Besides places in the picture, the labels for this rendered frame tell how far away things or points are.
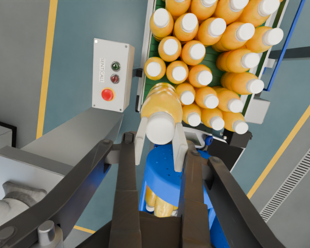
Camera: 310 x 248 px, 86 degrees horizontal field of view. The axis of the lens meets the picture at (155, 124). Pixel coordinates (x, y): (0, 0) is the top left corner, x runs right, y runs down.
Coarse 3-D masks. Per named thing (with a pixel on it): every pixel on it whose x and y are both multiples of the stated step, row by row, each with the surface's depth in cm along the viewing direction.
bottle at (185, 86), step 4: (176, 84) 61; (180, 84) 55; (184, 84) 53; (188, 84) 54; (176, 88) 55; (180, 88) 52; (184, 88) 51; (188, 88) 51; (192, 88) 52; (180, 92) 52; (192, 92) 51; (180, 96) 51; (180, 100) 52; (184, 104) 54
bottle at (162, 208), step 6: (156, 198) 59; (156, 204) 60; (162, 204) 57; (168, 204) 57; (156, 210) 60; (162, 210) 58; (168, 210) 58; (156, 216) 61; (162, 216) 59; (168, 216) 60
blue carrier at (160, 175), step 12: (168, 144) 70; (156, 156) 59; (168, 156) 60; (204, 156) 65; (156, 168) 52; (168, 168) 53; (144, 180) 58; (156, 180) 50; (168, 180) 48; (180, 180) 49; (144, 192) 58; (156, 192) 50; (168, 192) 48; (204, 192) 46; (144, 204) 74
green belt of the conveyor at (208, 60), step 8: (160, 0) 59; (264, 24) 60; (152, 40) 63; (152, 48) 64; (208, 48) 63; (152, 56) 65; (208, 56) 64; (216, 56) 64; (208, 64) 65; (216, 72) 66; (224, 72) 66; (152, 80) 68; (160, 80) 68; (168, 80) 68; (216, 80) 67; (144, 96) 71; (240, 96) 69
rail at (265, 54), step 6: (288, 0) 50; (282, 6) 52; (282, 12) 51; (276, 18) 54; (276, 24) 53; (270, 48) 55; (264, 54) 57; (264, 60) 56; (258, 66) 59; (264, 66) 57; (258, 72) 59; (258, 78) 58; (252, 96) 61; (246, 102) 64; (246, 108) 63; (246, 114) 63
